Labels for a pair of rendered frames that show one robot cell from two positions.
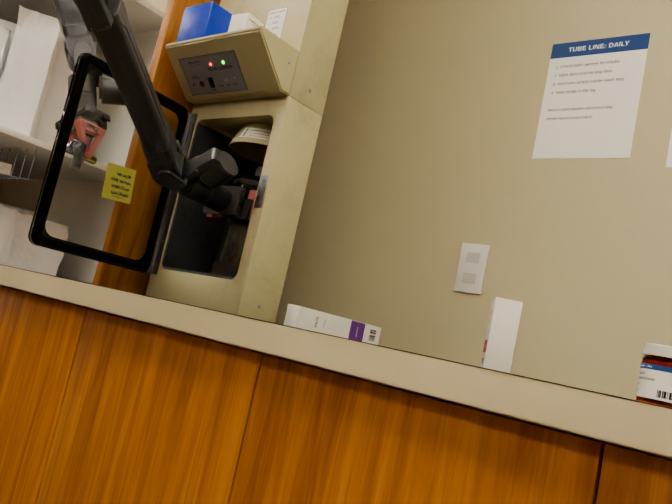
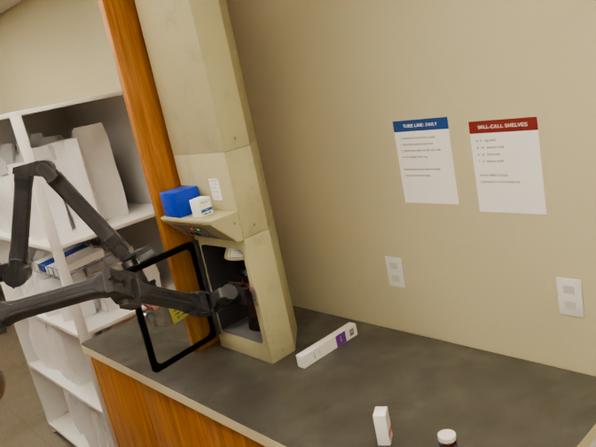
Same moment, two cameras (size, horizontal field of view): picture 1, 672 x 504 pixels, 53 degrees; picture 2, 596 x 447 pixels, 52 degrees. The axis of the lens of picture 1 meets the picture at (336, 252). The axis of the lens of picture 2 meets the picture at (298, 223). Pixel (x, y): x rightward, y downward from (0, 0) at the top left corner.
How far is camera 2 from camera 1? 1.22 m
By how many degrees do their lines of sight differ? 24
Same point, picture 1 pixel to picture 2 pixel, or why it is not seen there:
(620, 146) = (451, 196)
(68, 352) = (201, 425)
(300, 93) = (249, 231)
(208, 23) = (178, 207)
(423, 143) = (340, 188)
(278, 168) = (257, 279)
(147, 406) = not seen: outside the picture
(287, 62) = (233, 224)
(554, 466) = not seen: outside the picture
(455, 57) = (336, 127)
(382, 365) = not seen: outside the picture
